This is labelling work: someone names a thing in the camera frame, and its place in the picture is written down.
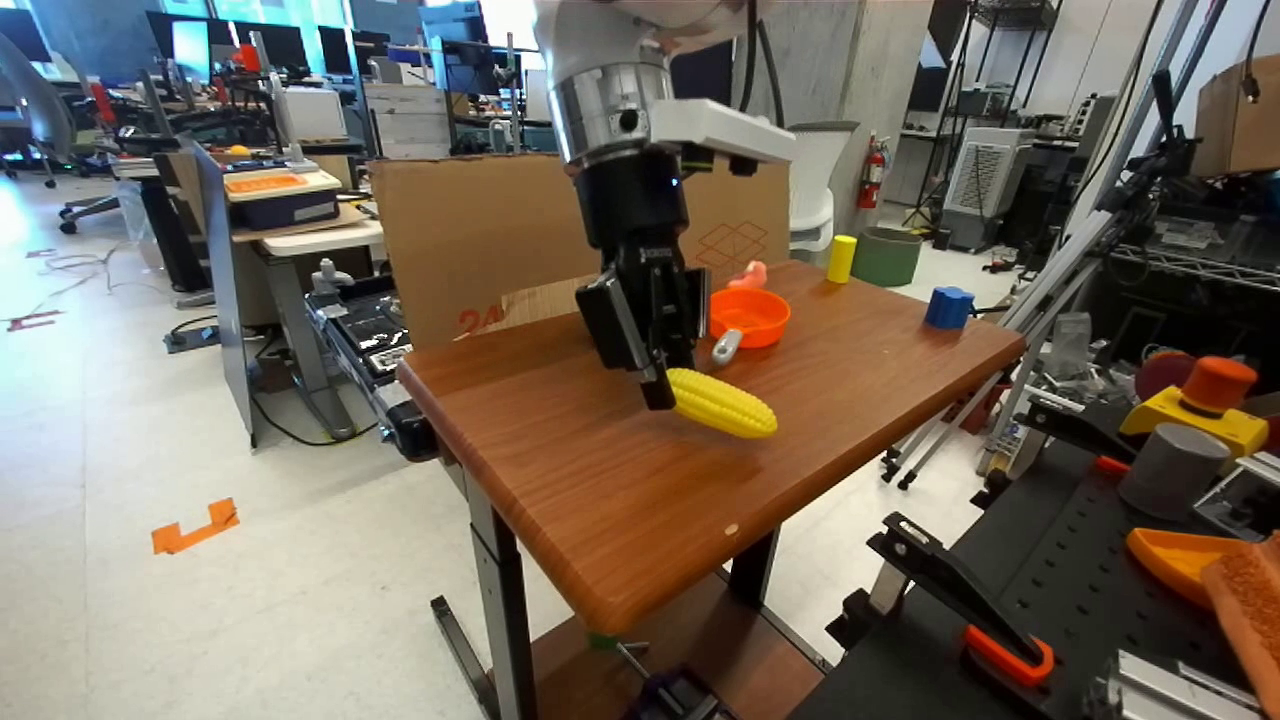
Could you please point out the blue cup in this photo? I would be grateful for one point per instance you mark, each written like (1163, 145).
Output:
(948, 309)

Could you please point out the orange-handled black clamp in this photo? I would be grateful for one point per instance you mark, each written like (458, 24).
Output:
(917, 557)

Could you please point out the tripod legs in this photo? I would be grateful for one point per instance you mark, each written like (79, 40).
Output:
(1028, 319)

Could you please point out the grey round cylinder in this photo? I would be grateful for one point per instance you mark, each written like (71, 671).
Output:
(1175, 471)

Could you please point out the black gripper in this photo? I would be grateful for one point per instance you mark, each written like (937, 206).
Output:
(646, 307)

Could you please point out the orange triangular wedge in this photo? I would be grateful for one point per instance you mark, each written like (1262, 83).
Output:
(1191, 565)

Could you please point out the cardboard box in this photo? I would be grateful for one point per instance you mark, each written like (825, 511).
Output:
(499, 241)

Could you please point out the black perforated board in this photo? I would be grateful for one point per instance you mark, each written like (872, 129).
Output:
(1055, 557)

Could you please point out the orange floor tape marker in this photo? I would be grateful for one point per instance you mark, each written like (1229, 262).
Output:
(177, 539)

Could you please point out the wooden table lower shelf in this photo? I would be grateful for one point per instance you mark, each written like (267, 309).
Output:
(734, 650)

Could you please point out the yellow maize cob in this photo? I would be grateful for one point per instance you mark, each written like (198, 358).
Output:
(722, 407)

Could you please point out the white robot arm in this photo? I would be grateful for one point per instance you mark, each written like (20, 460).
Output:
(628, 141)

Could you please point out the orange bowl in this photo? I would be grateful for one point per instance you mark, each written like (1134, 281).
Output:
(744, 314)

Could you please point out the green round container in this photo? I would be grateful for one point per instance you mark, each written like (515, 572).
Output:
(888, 256)

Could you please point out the yellow emergency stop box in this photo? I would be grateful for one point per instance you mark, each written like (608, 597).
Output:
(1209, 402)

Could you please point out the red fire extinguisher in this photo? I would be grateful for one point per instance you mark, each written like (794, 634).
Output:
(872, 175)

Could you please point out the orange cloth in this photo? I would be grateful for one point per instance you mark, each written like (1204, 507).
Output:
(1247, 603)

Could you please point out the yellow cylinder block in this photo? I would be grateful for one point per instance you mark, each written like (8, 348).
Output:
(840, 256)

